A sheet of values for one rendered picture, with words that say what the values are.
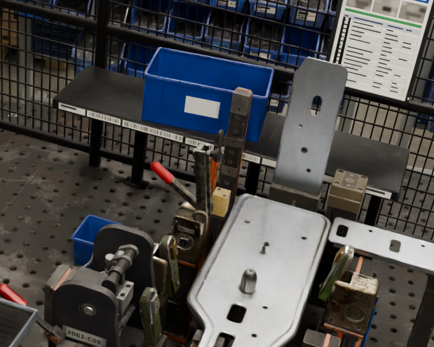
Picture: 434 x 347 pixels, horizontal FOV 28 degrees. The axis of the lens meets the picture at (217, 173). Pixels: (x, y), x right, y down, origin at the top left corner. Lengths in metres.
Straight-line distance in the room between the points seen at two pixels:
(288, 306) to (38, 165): 1.09
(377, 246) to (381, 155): 0.34
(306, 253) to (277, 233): 0.08
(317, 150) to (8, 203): 0.90
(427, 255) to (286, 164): 0.38
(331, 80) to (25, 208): 0.95
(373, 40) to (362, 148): 0.27
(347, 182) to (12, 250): 0.86
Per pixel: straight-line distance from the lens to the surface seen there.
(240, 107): 2.01
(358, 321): 1.79
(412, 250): 1.96
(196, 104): 2.12
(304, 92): 1.93
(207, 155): 1.74
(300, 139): 1.98
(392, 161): 2.19
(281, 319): 1.69
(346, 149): 2.20
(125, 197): 2.46
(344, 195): 2.00
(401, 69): 2.18
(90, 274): 1.49
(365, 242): 1.94
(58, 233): 2.31
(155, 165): 1.79
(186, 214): 1.83
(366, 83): 2.20
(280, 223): 1.93
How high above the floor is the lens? 2.14
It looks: 33 degrees down
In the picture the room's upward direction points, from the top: 9 degrees clockwise
